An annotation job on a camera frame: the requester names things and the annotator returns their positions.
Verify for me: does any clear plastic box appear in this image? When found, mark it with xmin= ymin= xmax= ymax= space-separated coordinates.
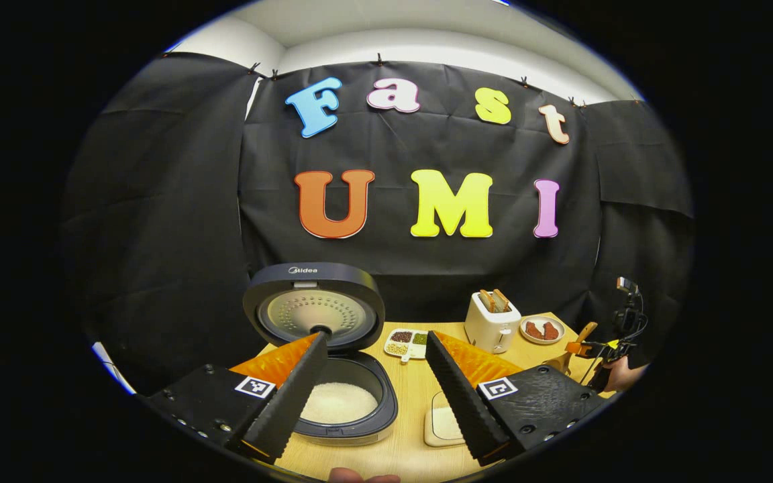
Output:
xmin=424 ymin=391 xmax=468 ymax=447

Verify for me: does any small round plate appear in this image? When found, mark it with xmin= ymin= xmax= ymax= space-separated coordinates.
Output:
xmin=519 ymin=315 xmax=566 ymax=345

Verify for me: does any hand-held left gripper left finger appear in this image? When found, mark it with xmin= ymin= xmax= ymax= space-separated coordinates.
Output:
xmin=144 ymin=331 xmax=329 ymax=465

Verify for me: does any dark grey rice cooker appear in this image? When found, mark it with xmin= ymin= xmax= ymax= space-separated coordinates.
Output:
xmin=243 ymin=262 xmax=399 ymax=447

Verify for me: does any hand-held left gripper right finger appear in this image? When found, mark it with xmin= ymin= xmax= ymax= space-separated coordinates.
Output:
xmin=425 ymin=329 xmax=610 ymax=468

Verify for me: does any white toaster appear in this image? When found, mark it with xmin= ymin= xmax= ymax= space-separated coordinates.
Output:
xmin=464 ymin=290 xmax=522 ymax=354

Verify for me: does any white divided dish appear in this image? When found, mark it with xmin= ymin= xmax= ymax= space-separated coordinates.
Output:
xmin=384 ymin=328 xmax=429 ymax=364

